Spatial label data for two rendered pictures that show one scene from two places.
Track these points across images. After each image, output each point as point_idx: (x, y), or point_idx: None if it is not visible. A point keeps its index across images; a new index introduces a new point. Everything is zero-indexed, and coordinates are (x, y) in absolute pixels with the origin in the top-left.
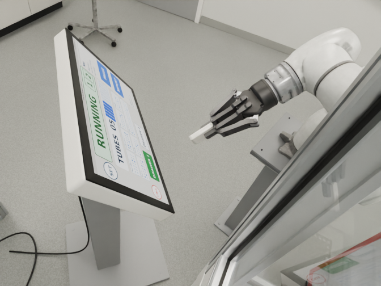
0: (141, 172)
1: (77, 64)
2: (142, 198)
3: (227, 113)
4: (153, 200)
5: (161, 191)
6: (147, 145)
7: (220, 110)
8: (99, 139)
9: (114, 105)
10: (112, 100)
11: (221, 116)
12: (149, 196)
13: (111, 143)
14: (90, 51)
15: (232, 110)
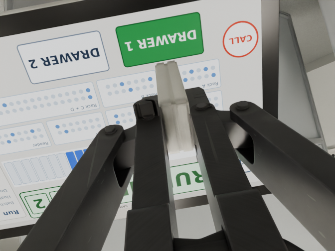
0: (208, 86)
1: (36, 221)
2: (275, 96)
3: (174, 207)
4: (268, 60)
5: (228, 12)
6: (82, 39)
7: (115, 188)
8: (194, 179)
9: (48, 145)
10: (33, 150)
11: (172, 190)
12: (261, 71)
13: (184, 157)
14: None
15: (177, 234)
